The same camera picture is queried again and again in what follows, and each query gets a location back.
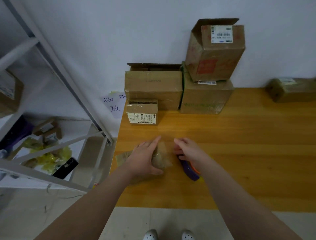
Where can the wooden table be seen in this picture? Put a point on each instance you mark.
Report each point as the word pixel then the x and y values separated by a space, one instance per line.
pixel 266 143

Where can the dark blue bag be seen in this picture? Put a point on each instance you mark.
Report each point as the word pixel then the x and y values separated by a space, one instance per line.
pixel 17 133

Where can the yellow plastic bag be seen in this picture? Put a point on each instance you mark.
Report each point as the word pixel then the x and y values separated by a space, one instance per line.
pixel 49 159

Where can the black mobile phone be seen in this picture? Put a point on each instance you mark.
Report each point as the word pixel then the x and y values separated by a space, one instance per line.
pixel 65 168

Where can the grey metal shelf rack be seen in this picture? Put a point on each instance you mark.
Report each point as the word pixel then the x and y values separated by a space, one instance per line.
pixel 34 178

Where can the large worn shelf carton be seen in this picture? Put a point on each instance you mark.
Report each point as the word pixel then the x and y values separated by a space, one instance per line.
pixel 9 94

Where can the person's left hand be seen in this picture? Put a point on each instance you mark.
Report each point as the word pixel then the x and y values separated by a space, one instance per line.
pixel 140 160

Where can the small open carton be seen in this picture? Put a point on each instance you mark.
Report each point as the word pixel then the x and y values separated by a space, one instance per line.
pixel 47 129

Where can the person's right forearm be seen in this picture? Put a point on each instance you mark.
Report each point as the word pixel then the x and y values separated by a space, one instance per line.
pixel 247 205

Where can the person's left forearm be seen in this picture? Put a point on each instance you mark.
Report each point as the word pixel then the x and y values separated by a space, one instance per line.
pixel 84 210

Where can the blue orange tape dispenser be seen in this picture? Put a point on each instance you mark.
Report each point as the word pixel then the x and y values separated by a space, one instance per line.
pixel 190 171

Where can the person's right hand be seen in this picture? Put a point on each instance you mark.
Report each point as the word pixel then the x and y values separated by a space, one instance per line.
pixel 190 150

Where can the white paper wall sign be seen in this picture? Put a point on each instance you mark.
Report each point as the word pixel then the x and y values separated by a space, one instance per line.
pixel 114 104

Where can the small open-flap cardboard box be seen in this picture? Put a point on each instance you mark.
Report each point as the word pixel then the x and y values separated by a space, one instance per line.
pixel 162 159

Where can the stack of cardboard boxes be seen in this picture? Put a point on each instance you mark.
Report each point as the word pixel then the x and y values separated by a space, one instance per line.
pixel 153 86

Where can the box barcode label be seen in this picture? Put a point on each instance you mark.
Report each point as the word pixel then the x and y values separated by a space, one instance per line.
pixel 291 90

